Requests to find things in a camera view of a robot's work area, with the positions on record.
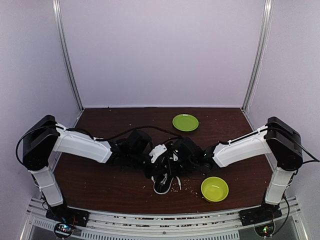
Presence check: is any yellow-green bowl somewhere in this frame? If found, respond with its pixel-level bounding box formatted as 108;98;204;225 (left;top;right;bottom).
200;176;229;203

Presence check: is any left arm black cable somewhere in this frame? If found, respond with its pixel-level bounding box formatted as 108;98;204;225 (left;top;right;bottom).
15;126;183;168

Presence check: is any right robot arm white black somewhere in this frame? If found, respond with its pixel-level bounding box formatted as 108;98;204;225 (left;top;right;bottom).
172;116;303;221

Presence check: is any black white canvas sneaker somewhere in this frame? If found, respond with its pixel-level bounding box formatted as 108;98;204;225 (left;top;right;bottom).
153;173;174;195

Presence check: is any green plate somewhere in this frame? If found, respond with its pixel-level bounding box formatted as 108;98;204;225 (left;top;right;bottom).
172;114;200;132

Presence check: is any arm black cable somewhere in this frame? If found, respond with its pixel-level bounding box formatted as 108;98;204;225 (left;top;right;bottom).
15;126;183;168
271;124;320;226

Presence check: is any right aluminium frame post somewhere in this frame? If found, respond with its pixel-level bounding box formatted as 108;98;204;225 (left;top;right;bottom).
241;0;274;114

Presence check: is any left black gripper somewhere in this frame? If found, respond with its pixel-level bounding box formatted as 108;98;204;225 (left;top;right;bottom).
127;151;168;180

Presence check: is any front aluminium rail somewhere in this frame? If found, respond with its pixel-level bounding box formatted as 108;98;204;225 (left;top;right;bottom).
24;196;308;240

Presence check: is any left aluminium frame post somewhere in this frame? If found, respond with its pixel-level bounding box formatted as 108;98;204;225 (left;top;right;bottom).
52;0;84;112

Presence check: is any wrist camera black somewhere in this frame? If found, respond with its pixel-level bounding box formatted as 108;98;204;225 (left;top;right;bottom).
170;137;204;166
126;130;168;164

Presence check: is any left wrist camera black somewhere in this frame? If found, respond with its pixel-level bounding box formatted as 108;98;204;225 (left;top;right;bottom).
126;130;168;164

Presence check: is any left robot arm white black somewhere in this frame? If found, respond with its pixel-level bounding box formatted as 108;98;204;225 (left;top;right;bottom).
15;115;167;222

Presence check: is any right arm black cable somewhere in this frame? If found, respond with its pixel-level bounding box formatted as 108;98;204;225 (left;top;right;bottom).
271;124;320;226

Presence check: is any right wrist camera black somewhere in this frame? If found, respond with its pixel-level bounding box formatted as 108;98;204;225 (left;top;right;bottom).
170;137;204;166

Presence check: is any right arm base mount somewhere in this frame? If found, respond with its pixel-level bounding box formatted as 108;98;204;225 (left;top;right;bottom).
238;205;282;226

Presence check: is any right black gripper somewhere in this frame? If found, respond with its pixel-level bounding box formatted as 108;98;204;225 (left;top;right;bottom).
166;158;197;177

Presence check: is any aluminium frame post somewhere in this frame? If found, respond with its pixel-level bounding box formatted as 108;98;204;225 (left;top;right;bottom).
52;0;84;112
241;0;274;114

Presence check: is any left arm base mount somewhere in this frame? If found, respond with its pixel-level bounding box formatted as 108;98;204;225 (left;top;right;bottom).
45;206;90;227

